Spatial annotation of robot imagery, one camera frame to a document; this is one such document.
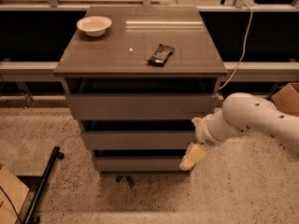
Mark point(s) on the brown cardboard box right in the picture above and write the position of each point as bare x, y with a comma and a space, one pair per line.
287, 99

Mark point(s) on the grey bottom drawer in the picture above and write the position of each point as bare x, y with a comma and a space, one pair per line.
136, 164

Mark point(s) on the grey drawer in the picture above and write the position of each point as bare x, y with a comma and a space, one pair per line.
137, 140
140, 106
136, 164

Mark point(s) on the white bowl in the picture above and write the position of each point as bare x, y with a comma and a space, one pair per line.
94, 25

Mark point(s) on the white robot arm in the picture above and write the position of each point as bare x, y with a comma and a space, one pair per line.
240, 114

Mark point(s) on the black metal stand bar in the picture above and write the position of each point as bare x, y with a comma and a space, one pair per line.
30, 217

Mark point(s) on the black snack packet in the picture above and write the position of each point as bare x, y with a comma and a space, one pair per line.
160, 55

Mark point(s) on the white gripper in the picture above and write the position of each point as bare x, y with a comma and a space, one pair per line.
204, 134

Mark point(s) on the grey drawer cabinet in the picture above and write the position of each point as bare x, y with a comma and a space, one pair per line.
117, 63

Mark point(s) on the grey top drawer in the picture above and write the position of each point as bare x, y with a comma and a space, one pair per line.
140, 106

